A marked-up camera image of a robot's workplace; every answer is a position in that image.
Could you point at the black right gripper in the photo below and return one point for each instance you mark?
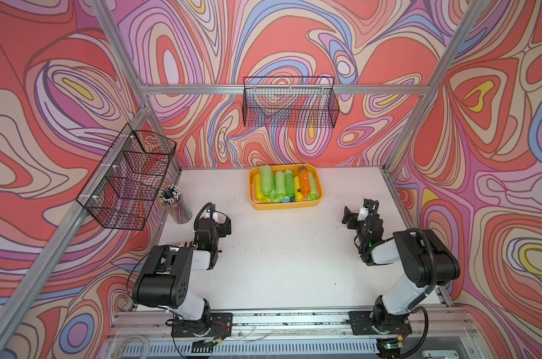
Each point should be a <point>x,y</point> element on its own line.
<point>353,218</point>

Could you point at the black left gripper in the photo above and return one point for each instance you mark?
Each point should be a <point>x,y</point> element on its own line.
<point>224,229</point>

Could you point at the light green roll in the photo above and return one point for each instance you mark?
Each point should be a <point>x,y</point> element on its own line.
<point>313,191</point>
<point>267,179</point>
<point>280,189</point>

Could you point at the green yellow trash bag roll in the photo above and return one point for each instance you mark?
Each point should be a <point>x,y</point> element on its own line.
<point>299,197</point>

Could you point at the orange plastic storage box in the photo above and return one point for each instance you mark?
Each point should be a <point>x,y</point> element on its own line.
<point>253,172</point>

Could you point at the green roll with label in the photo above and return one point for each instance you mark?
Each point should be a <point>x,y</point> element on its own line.
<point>289,184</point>

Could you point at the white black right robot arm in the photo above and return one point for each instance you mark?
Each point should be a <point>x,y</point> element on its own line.
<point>427,263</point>

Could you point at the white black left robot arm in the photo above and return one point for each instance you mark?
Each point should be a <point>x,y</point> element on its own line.
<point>164,282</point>

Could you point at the cup of pens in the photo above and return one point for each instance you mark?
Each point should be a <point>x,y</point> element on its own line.
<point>172,198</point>

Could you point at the black wire basket left wall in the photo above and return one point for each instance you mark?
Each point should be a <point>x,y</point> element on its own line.
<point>122,191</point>

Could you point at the black wire basket wall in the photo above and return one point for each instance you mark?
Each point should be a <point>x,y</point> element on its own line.
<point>290,101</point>
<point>122,191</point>

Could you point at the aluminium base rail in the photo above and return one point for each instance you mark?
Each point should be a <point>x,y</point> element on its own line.
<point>250,326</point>

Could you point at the black wire basket back wall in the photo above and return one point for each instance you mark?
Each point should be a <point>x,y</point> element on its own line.
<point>290,101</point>

